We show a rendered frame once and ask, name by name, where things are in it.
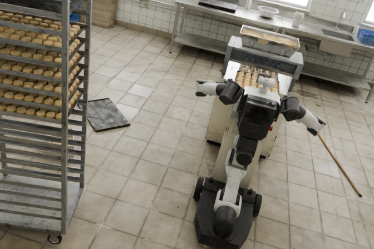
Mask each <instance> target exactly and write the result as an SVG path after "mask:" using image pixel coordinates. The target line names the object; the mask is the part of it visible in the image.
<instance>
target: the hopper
mask: <svg viewBox="0 0 374 249"><path fill-rule="evenodd" d="M243 31H245V32H251V33H254V34H261V35H262V34H266V35H267V36H268V37H273V38H276V39H279V37H280V38H283V39H289V40H290V41H291V42H294V43H296V46H292V45H289V44H284V43H280V42H276V41H271V40H268V39H264V38H260V37H256V36H251V35H248V34H244V33H243ZM240 35H241V40H242V46H244V47H248V48H252V49H257V50H260V51H264V52H268V53H272V54H277V55H280V56H284V57H288V58H290V57H291V56H292V55H293V54H294V53H295V52H296V51H297V50H298V49H299V48H300V45H299V38H295V37H291V36H286V35H283V34H279V33H274V32H270V31H266V30H263V29H259V28H254V27H250V26H245V25H243V26H242V29H241V31H240Z"/></svg>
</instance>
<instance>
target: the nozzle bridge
mask: <svg viewBox="0 0 374 249"><path fill-rule="evenodd" d="M247 55H249V56H248V60H247V62H245V59H246V56H247ZM255 55H256V56H255ZM253 57H255V58H254V62H253V63H251V62H252V59H253ZM260 58H262V59H261V62H260V65H258V61H259V59H260ZM268 58H269V60H268ZM266 59H267V60H268V62H267V65H266V67H265V66H264V64H265V61H266ZM274 60H275V62H274V64H273V68H270V66H271V64H272V62H273V61H274ZM229 61H232V62H235V63H240V64H244V65H247V66H251V67H255V68H259V69H263V70H266V71H270V72H274V73H279V74H283V75H285V76H290V77H291V78H290V80H289V83H288V91H290V92H292V89H293V87H294V84H295V82H296V80H298V79H299V76H300V73H301V71H302V68H303V65H304V64H303V57H302V53H299V52H295V53H294V54H293V55H292V56H291V57H290V58H288V57H284V56H280V55H277V54H272V53H268V52H264V51H260V50H257V49H252V48H248V47H244V46H242V40H241V38H239V37H235V36H232V37H231V39H230V41H229V44H228V47H227V51H226V54H225V58H224V65H223V69H222V74H225V73H226V71H227V68H228V63H229ZM281 61H282V62H281ZM279 63H281V64H280V67H279V70H277V66H278V64H279Z"/></svg>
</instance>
